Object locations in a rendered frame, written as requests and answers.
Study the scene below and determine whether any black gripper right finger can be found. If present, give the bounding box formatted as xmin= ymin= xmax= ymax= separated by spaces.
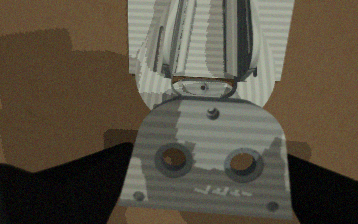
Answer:
xmin=287 ymin=154 xmax=358 ymax=224

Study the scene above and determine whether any grey metal gear jaw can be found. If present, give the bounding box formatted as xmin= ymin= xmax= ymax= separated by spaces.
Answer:
xmin=220 ymin=0 xmax=276 ymax=107

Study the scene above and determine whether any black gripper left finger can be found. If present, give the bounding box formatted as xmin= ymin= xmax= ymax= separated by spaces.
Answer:
xmin=0 ymin=142 xmax=133 ymax=224

